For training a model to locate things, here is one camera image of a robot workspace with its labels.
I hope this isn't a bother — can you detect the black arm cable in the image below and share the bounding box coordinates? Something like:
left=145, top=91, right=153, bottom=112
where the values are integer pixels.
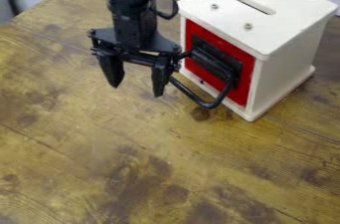
left=149, top=0, right=181, bottom=21

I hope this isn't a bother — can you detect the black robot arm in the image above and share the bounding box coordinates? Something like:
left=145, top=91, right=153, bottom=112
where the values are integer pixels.
left=89, top=0, right=182, bottom=98

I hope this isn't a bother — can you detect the red wooden drawer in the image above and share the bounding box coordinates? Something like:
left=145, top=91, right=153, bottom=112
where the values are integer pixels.
left=185, top=19, right=255, bottom=107

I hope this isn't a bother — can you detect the black metal drawer handle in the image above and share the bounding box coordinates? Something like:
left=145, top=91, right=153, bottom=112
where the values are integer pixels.
left=170, top=34, right=245, bottom=110

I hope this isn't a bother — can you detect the white wooden box cabinet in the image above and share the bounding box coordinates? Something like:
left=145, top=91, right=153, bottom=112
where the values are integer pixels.
left=179, top=0, right=338, bottom=121

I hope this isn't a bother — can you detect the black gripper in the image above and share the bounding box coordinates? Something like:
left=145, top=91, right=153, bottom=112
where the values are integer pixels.
left=89, top=9, right=182, bottom=98

